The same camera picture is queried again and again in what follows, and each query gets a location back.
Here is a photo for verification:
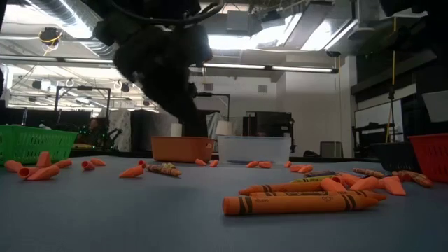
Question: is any black gantry frame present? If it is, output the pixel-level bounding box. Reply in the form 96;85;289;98
195;91;232;122

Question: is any white panel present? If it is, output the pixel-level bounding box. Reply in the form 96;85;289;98
421;90;448;123

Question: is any grey metal ceiling duct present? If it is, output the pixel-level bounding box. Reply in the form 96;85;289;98
283;0;430;53

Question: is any black metal table frame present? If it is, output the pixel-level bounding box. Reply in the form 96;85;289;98
69;148;386;164

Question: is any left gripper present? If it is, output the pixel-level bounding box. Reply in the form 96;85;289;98
94;20;214;137

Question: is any whiteboard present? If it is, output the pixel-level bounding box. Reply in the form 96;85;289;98
354;99;404;130

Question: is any black covered cabinet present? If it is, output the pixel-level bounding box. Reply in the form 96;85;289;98
130;109;180;153

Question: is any clear plastic bin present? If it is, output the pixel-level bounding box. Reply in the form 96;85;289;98
216;136;293;165

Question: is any ribbed ceiling duct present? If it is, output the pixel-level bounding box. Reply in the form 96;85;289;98
20;0;116;59

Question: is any black equipment cabinet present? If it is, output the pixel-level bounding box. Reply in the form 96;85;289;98
242;111;295;153

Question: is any thin yellow cord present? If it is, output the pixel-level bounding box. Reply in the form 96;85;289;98
384;16;398;144

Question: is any black shelf unit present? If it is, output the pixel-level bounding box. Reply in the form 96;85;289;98
351;122;404;159

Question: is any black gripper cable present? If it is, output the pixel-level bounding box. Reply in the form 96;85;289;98
104;0;225;26

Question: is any green mesh basket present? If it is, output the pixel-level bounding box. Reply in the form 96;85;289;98
0;124;79;166

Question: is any grey trash can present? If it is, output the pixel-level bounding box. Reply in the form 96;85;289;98
319;141;344;159

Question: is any black mesh basket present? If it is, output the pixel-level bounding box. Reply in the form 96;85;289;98
370;141;423;173

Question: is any grey-blue crayon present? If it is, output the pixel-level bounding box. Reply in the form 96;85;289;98
303;169;340;179

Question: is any white lampshade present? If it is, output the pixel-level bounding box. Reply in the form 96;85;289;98
214;120;235;137

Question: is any ceiling light tube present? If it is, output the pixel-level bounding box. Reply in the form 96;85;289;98
202;62;270;70
0;55;116;65
271;65;334;74

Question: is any orange plastic bin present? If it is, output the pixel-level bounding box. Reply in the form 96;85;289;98
150;136;216;164

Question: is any person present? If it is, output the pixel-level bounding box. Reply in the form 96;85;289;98
78;117;123;151

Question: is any red mesh basket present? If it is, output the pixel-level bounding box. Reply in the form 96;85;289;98
407;133;448;183

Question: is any black stand frame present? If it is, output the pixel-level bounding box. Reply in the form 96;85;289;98
53;85;113;122

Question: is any yellow cable reel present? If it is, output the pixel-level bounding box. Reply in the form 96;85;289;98
38;27;64;57

